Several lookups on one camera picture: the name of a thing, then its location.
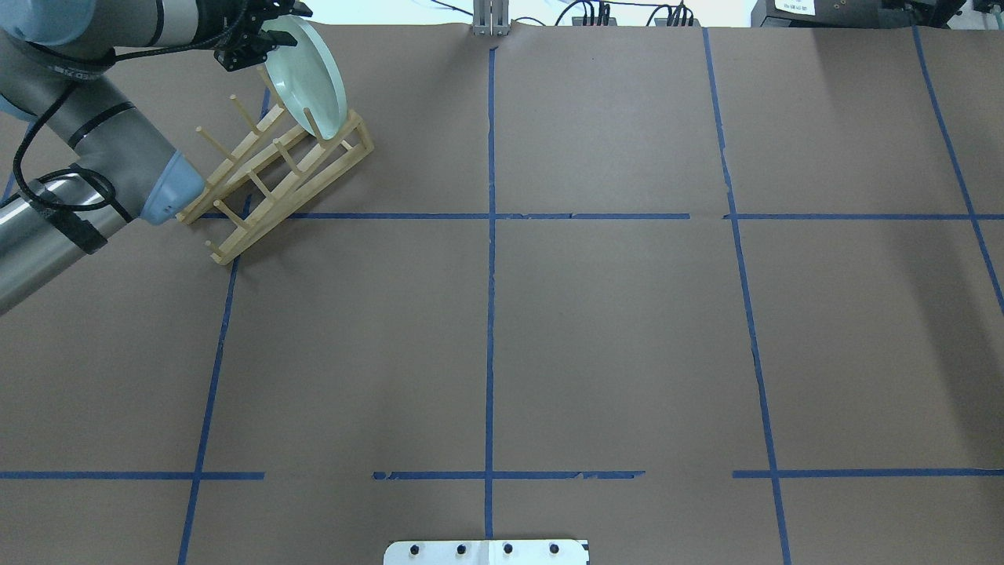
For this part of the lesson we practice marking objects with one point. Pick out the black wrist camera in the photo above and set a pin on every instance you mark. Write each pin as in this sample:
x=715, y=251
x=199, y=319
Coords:
x=248, y=51

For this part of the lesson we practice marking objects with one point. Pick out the wooden dish rack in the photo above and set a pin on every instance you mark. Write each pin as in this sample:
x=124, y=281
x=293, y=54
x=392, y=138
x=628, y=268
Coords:
x=275, y=170

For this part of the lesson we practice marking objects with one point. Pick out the black computer box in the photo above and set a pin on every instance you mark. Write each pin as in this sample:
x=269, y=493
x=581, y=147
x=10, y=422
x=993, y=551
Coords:
x=853, y=14

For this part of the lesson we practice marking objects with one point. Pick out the pale green plate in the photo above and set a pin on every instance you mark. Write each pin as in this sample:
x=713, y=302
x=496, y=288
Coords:
x=306, y=78

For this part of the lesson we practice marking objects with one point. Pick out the aluminium frame post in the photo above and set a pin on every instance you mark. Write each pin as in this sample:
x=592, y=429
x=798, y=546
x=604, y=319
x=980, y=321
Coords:
x=491, y=18

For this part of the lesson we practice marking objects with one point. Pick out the brown paper table cover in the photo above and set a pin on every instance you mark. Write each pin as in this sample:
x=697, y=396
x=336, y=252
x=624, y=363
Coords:
x=703, y=297

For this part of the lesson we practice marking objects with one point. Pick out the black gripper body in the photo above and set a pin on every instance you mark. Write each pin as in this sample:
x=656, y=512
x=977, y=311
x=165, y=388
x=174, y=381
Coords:
x=222, y=19

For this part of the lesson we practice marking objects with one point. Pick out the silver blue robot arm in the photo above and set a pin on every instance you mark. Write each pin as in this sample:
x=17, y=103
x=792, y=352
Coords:
x=90, y=162

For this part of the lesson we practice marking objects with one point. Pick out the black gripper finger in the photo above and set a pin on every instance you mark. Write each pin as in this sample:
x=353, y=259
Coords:
x=278, y=38
x=280, y=8

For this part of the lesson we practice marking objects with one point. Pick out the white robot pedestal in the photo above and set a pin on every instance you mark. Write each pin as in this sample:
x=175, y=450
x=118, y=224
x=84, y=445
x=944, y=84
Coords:
x=512, y=551

